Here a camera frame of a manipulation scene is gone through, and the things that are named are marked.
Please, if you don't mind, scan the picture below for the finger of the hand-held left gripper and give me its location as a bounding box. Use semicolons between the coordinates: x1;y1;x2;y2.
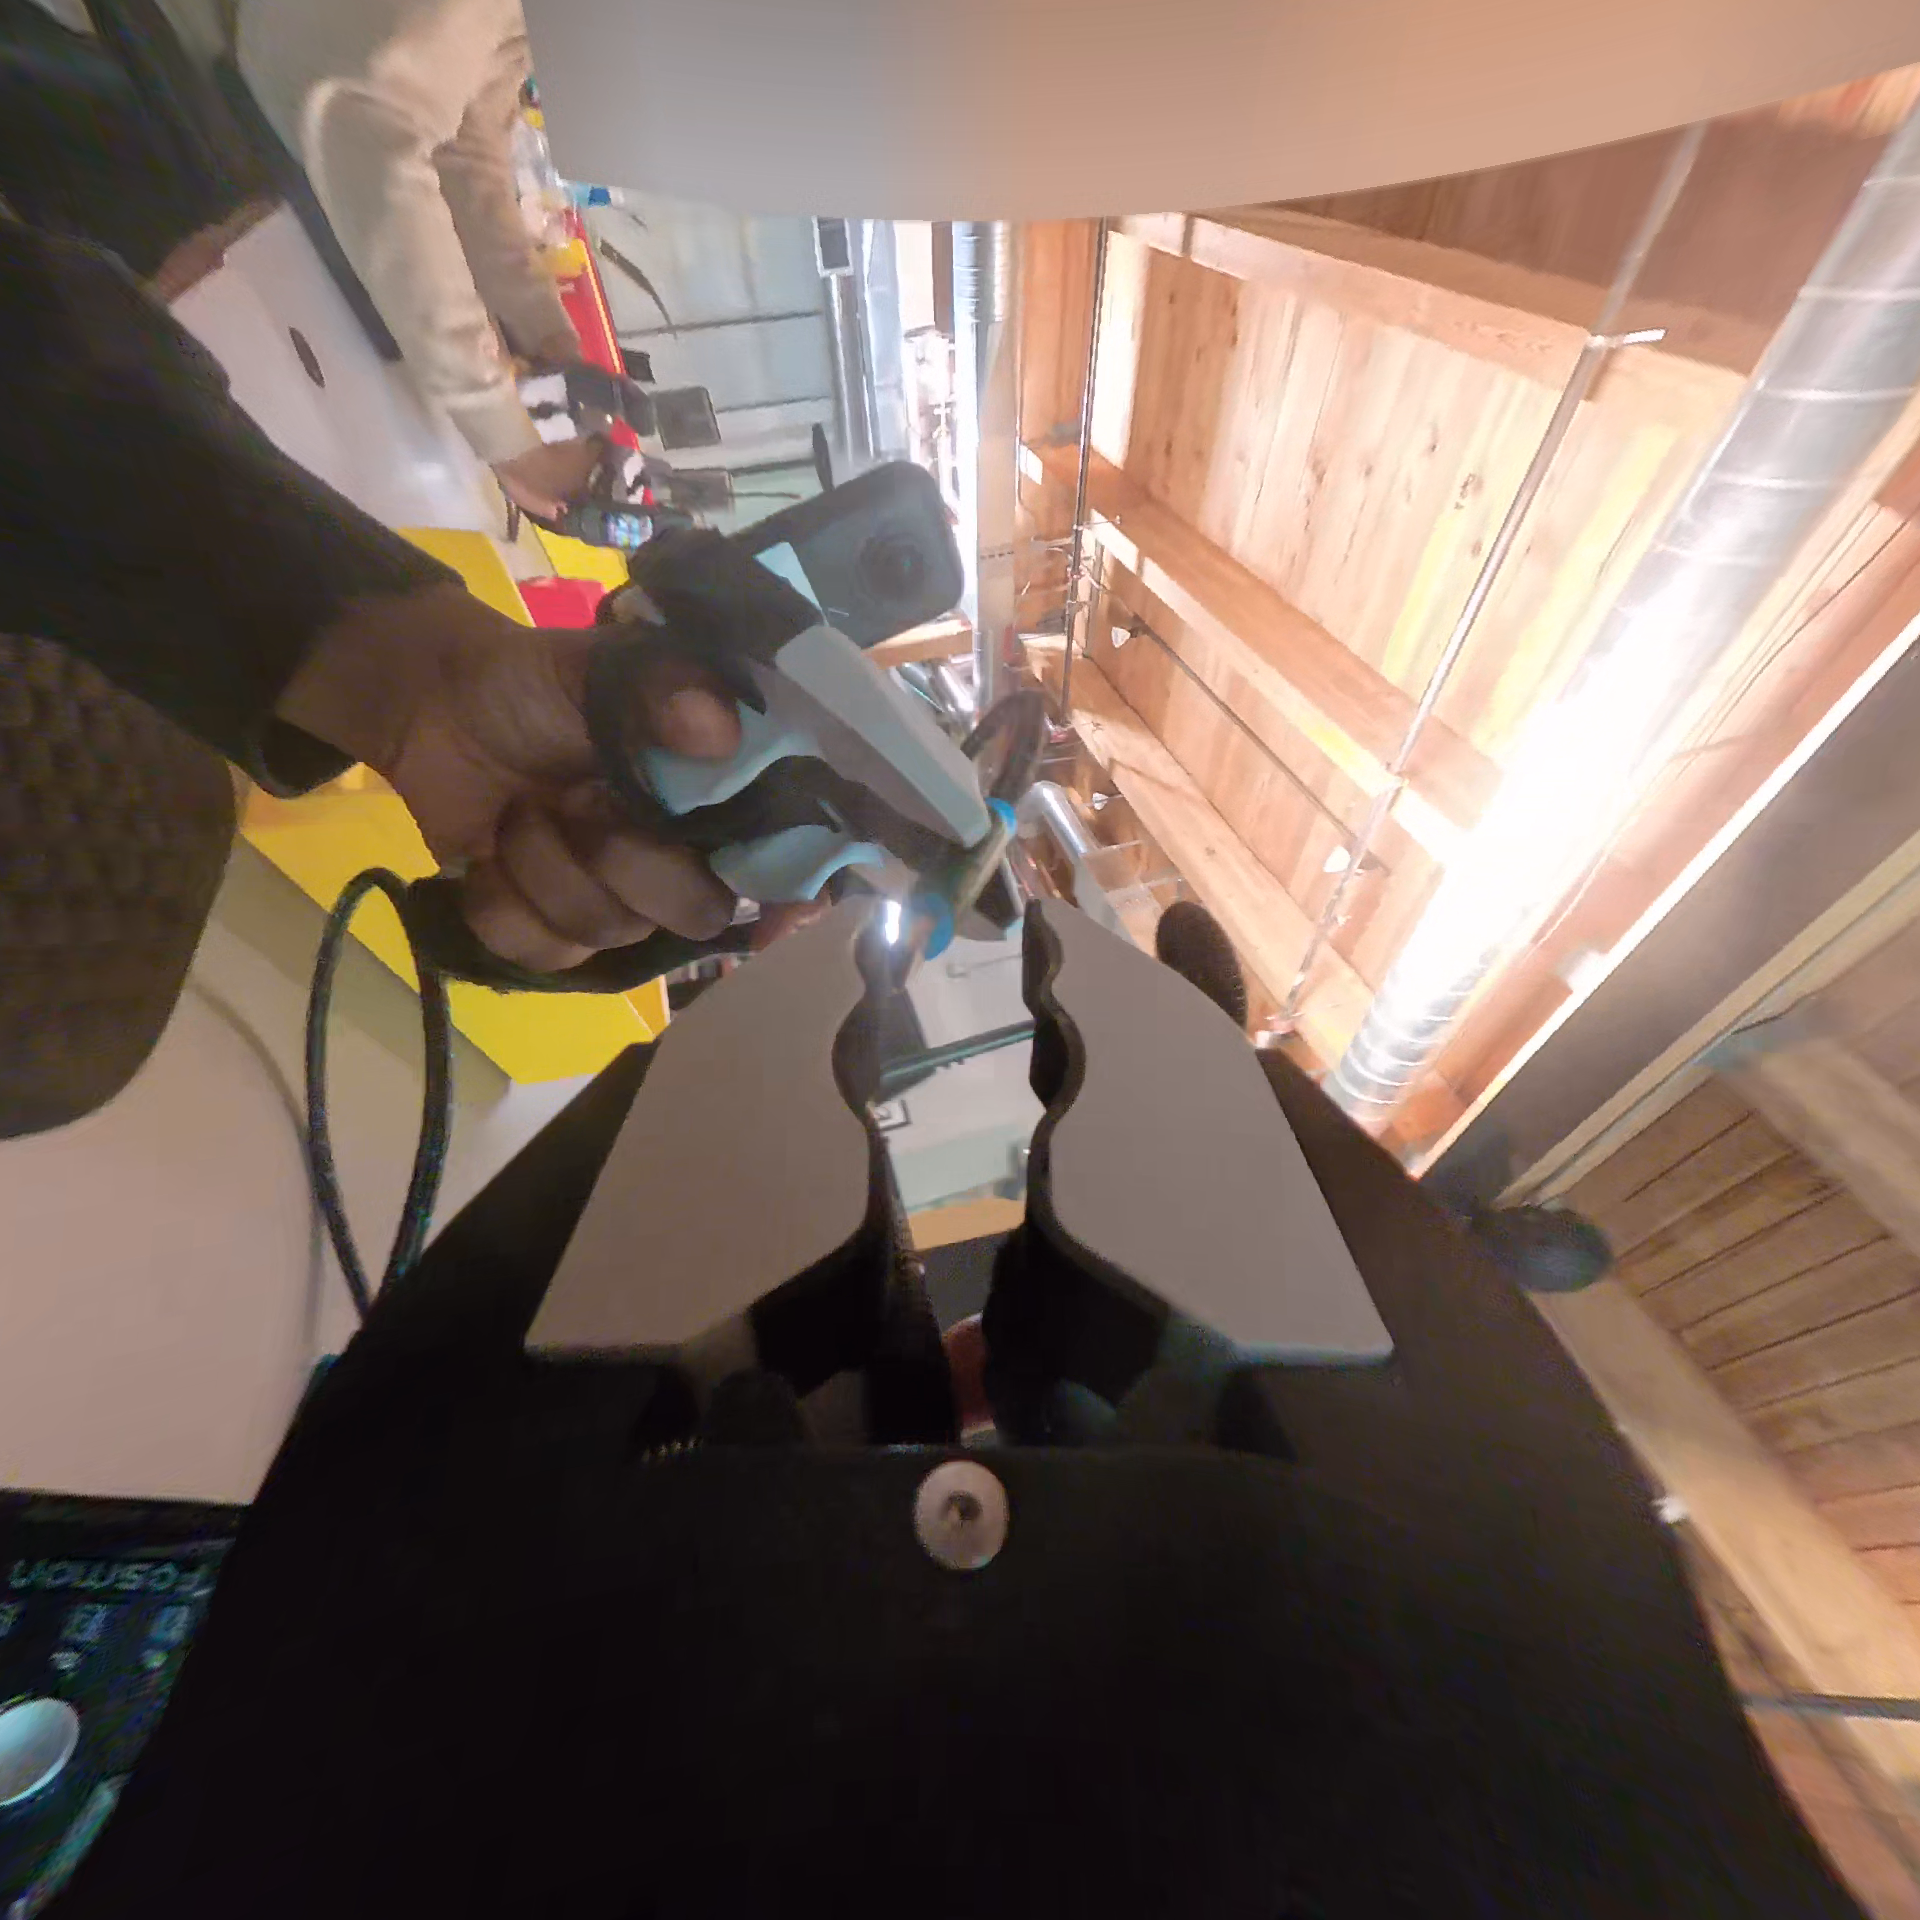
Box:
884;836;1030;948
757;627;1010;870

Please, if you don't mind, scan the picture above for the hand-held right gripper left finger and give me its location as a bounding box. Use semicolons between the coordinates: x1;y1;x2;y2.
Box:
523;905;884;1352

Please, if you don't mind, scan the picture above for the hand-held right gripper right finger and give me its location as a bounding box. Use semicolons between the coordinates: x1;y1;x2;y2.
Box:
1020;896;1398;1368

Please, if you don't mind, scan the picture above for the yellow plastic bin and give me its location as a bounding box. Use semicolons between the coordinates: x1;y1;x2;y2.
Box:
241;522;672;1086

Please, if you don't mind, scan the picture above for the black braided HDMI cable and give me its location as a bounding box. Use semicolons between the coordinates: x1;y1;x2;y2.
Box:
304;866;962;1360

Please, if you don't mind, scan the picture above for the person's left forearm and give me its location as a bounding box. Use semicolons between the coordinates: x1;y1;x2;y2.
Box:
0;211;461;801

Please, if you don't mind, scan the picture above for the person's left hand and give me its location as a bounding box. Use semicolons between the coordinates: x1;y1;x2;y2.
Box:
275;583;791;979

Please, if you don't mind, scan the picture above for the black textured rounded object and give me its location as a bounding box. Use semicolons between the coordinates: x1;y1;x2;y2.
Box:
0;635;241;1141

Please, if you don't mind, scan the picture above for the dark printed packaging box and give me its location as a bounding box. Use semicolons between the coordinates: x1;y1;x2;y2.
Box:
0;1492;242;1920

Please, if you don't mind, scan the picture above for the silver ventilation duct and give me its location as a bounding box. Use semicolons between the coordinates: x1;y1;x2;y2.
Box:
1326;143;1920;1121

